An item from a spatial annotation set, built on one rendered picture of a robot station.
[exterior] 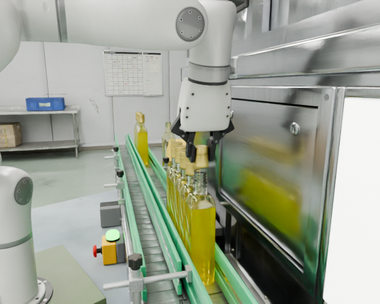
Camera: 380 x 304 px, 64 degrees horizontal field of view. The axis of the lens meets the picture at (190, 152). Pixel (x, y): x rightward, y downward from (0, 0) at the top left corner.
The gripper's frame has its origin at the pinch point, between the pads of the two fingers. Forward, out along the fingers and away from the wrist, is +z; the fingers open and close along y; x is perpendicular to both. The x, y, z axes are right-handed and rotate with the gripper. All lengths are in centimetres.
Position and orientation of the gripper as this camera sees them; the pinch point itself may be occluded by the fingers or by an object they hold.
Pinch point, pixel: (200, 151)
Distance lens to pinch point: 63.9
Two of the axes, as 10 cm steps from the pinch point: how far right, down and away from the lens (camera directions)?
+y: -9.6, 0.6, -2.7
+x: 2.6, 4.6, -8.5
